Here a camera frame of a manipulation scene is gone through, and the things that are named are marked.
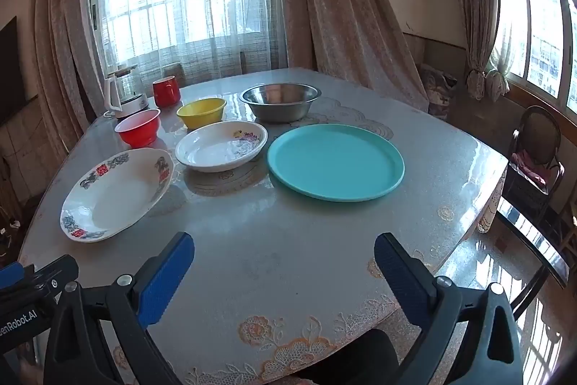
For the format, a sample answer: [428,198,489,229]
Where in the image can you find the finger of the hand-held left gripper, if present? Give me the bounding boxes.
[0,261,25,291]
[18,255,79,301]

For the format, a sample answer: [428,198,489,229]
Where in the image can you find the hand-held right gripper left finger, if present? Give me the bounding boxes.
[44,232,195,385]

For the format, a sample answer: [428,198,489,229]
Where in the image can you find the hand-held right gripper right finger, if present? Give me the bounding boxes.
[374,232,526,385]

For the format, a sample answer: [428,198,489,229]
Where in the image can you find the white dragon print plate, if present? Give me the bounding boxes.
[60,149,176,244]

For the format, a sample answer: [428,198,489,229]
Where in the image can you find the teal round plate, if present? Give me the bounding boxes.
[267,123,405,202]

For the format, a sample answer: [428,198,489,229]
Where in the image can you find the white floral oval plate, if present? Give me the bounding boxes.
[174,120,268,174]

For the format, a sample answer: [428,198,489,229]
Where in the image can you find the red plastic bowl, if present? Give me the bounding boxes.
[114,108,162,149]

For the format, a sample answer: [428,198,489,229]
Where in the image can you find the yellow plastic bowl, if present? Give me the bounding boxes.
[176,97,227,130]

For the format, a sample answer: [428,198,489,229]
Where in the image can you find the stainless steel bowl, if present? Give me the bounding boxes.
[239,83,322,123]

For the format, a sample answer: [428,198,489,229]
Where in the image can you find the dark glossy bench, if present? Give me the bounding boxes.
[496,196,571,323]

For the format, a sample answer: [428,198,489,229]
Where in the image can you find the white glass electric kettle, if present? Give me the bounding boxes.
[103,65,150,119]

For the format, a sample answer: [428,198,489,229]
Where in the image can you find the red mug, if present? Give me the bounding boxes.
[152,75,182,108]

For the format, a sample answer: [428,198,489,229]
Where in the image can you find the patterned cloth bundle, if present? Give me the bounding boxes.
[419,62,459,119]

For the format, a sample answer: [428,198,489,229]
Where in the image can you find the dark round back chair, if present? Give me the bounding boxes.
[502,105,566,205]

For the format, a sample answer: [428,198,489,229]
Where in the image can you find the sheer white curtain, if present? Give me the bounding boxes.
[90,0,289,92]

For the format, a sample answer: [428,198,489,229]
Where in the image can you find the tied beige curtain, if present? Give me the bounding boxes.
[439,0,511,102]

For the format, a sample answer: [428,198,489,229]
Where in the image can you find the wood framed window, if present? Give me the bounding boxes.
[491,0,577,117]

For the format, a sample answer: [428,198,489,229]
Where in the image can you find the dark wall screen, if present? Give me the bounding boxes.
[0,16,25,126]

